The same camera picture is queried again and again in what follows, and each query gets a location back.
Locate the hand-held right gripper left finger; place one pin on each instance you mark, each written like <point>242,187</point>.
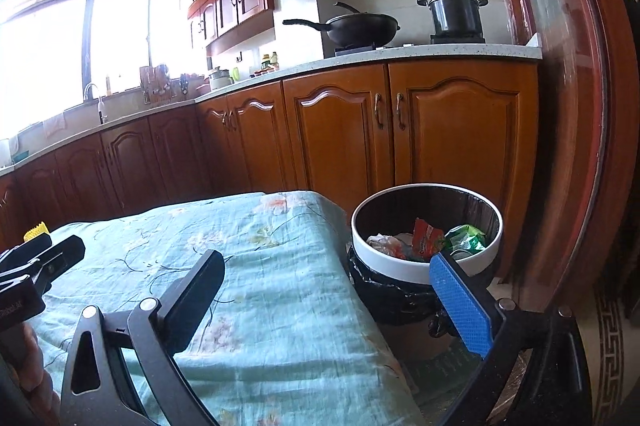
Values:
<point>195,296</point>

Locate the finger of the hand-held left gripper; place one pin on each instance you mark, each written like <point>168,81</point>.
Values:
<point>62,258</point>
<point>25,251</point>

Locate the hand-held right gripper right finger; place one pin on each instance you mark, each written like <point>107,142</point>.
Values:
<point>460,301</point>

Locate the yellow snack packet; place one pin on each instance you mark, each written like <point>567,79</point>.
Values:
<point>36,232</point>

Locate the green juice pouch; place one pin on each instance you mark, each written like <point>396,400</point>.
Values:
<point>467,236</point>

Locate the white rimmed trash bin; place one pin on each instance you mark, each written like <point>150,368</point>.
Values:
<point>400,267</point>

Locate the red snack packet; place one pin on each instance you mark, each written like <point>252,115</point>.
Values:
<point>427,238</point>

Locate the cartoon printed paper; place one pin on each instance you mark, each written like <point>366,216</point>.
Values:
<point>387,243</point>

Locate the person's left hand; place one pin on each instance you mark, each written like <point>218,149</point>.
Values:
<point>37,376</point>

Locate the black bin liner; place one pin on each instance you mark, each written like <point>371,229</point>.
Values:
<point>390,301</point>

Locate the teal floral tablecloth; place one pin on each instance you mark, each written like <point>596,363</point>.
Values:
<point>280,306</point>

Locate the chrome sink faucet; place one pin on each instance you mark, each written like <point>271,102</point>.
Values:
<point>90,93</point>

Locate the kitchen window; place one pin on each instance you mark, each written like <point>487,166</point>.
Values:
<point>50,56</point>

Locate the wooden knife rack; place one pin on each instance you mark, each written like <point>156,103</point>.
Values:
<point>155,81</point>

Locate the wooden base cabinets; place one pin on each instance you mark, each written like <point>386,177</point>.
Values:
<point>340,131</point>

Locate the white electric pot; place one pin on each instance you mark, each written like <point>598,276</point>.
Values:
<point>220,80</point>

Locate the wooden framed glass door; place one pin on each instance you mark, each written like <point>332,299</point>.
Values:
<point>575,106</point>

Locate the row of condiment jars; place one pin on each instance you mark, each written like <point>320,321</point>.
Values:
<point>265,65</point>

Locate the stone kitchen countertop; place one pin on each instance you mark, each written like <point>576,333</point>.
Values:
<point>450,51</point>

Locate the black gas stove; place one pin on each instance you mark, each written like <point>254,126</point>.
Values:
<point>457,39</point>

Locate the steel cooking pot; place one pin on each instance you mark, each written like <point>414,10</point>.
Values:
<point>455,18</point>

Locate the black wok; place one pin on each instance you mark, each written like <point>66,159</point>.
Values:
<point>360,31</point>

